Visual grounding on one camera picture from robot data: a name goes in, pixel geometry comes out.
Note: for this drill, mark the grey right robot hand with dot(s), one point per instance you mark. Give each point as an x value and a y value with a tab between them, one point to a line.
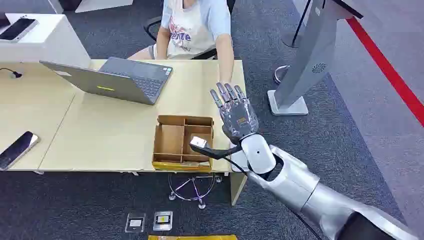
238	119

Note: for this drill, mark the wooden box with compartments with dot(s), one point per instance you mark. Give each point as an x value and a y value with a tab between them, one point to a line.
172	142

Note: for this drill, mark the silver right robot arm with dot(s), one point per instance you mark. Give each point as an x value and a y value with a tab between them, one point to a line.
298	188

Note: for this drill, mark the pale card stack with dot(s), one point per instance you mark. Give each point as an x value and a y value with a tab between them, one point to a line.
198	163

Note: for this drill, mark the round chrome base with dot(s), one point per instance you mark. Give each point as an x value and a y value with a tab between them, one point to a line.
280	74

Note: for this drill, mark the chrome star chair base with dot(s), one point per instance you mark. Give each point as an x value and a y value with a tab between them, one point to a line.
193	190

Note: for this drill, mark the grey kiosk stand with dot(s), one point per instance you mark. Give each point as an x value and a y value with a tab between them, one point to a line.
308	56

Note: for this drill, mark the black stanchion pole with base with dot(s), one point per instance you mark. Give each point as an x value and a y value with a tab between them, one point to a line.
294	36

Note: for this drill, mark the person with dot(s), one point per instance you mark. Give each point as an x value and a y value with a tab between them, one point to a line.
195	26

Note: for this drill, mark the yellow flat package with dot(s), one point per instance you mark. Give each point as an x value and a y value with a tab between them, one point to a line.
192	237

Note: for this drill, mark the grey open laptop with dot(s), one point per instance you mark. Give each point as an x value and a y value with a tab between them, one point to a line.
109	81

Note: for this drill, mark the clear card sleeve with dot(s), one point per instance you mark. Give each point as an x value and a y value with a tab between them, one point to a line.
135	222

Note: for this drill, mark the white furniture base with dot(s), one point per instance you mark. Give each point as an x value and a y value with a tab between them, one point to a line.
102	4

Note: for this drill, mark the white cabinet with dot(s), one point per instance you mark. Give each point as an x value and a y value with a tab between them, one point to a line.
56	43

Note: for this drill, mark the black phone with pale case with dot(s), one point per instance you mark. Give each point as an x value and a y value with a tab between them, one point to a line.
16	149

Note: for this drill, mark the pale wrist camera on black bracket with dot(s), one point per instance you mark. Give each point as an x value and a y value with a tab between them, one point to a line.
198	142

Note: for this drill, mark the black phone with silver frame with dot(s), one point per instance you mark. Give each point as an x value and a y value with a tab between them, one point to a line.
18	29

